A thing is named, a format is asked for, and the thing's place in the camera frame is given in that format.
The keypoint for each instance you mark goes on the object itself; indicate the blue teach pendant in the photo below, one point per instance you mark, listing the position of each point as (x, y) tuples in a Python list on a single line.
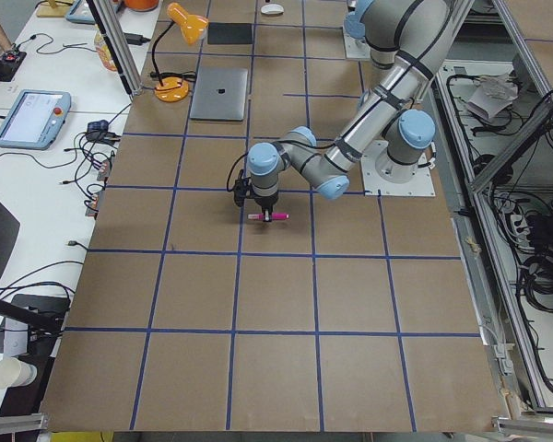
[(80, 13), (35, 119)]

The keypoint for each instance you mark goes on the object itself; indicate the pink marker pen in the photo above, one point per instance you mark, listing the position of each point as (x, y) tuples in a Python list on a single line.
[(281, 215)]

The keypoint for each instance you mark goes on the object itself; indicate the black mousepad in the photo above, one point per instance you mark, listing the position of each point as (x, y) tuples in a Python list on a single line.
[(220, 33)]

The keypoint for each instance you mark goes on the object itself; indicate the aluminium frame post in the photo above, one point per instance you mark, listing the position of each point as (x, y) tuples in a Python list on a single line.
[(111, 31)]

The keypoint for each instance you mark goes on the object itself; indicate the silver laptop notebook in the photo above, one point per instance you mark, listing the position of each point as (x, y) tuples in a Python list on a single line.
[(219, 94)]

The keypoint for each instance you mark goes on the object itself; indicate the orange bucket grey lid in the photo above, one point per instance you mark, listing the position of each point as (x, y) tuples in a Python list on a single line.
[(141, 5)]

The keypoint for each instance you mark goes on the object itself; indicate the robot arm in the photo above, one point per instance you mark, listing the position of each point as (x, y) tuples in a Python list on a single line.
[(358, 19), (408, 42)]

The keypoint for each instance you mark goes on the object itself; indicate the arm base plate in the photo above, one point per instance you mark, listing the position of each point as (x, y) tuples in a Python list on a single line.
[(356, 47), (383, 177)]

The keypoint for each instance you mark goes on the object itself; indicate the white paper cup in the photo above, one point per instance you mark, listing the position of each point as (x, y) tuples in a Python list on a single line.
[(16, 373)]

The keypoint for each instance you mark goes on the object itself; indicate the orange desk lamp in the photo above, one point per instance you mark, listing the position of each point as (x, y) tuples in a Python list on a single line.
[(175, 84)]

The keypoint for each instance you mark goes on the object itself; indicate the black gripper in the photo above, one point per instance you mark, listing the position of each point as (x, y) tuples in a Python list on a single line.
[(265, 203)]

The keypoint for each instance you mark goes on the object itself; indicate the black power adapter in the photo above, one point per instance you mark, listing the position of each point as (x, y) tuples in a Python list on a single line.
[(135, 39)]

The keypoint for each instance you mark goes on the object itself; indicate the white computer mouse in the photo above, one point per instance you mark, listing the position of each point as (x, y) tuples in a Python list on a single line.
[(272, 10)]

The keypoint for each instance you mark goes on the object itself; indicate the yellow juice bottle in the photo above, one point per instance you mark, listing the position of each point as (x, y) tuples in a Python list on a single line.
[(103, 52)]

